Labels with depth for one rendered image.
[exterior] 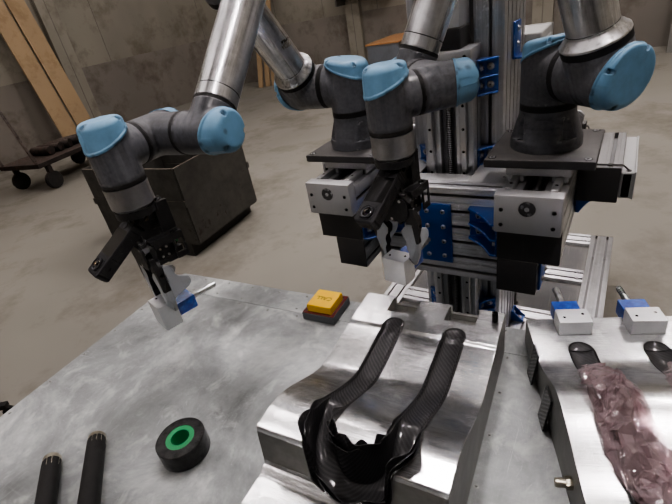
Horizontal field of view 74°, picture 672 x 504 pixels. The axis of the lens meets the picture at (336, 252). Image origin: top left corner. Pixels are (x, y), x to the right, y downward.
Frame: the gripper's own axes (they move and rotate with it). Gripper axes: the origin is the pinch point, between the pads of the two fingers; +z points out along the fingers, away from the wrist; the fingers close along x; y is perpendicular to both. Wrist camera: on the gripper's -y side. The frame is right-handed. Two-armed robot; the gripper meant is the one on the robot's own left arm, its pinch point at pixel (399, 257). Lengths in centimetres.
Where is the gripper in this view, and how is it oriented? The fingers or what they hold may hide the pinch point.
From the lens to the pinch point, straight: 87.6
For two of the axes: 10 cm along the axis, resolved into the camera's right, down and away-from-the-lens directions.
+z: 1.8, 8.5, 4.9
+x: -7.6, -2.0, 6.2
